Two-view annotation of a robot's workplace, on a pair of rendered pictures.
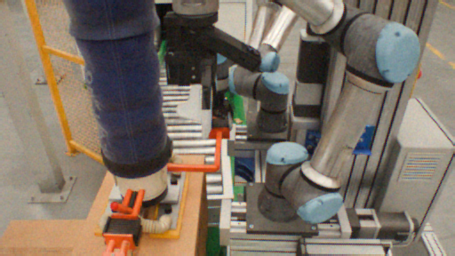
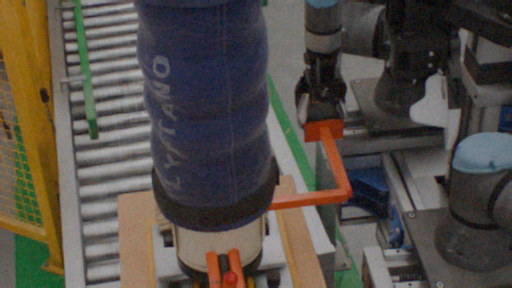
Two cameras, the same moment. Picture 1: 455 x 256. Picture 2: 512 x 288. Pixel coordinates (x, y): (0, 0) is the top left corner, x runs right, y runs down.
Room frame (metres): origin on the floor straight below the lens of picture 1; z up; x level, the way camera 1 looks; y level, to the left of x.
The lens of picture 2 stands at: (-0.33, 0.40, 2.18)
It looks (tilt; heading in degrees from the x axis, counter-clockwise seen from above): 37 degrees down; 355
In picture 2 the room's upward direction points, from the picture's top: 5 degrees counter-clockwise
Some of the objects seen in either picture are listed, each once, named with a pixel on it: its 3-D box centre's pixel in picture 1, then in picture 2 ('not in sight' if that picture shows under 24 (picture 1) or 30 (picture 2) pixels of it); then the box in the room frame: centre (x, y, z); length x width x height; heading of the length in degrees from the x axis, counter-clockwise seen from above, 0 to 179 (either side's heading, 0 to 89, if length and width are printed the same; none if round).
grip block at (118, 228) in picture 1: (123, 231); not in sight; (0.67, 0.30, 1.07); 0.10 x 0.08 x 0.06; 89
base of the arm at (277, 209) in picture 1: (282, 194); (478, 223); (0.81, -0.18, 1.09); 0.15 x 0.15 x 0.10
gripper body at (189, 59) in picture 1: (193, 47); (423, 23); (0.57, 0.06, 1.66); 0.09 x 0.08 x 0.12; 87
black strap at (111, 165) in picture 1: (137, 148); (215, 177); (0.92, 0.29, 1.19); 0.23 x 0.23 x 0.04
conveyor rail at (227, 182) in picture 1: (220, 103); (236, 61); (2.47, 0.05, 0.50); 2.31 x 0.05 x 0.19; 3
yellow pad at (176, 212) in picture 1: (171, 197); (268, 258); (0.92, 0.20, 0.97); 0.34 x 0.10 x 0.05; 179
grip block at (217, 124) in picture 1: (219, 128); (320, 120); (1.21, 0.03, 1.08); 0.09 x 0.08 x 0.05; 89
